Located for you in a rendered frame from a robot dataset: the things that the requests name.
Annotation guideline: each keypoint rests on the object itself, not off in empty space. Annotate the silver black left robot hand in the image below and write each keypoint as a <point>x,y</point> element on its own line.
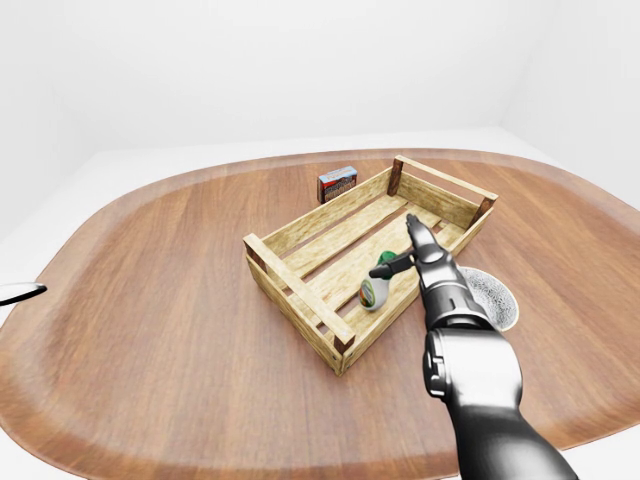
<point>20,292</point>

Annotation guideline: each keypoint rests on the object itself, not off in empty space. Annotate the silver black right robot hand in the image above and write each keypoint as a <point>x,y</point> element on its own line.
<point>470,360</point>

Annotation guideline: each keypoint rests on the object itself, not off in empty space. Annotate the salad dressing bottle green cap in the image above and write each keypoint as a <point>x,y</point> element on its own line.
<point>375,296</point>

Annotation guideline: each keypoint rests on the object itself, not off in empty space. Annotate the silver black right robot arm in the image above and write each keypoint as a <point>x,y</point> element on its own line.
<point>505,445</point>

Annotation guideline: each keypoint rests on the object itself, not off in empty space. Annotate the wooden slat tray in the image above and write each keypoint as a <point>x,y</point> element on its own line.
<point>305,235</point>

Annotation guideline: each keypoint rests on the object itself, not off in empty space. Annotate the patterned white bowl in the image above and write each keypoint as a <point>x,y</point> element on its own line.
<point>500,300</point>

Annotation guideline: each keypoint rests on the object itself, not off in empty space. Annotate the printed food box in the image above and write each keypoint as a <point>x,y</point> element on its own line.
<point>338,185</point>

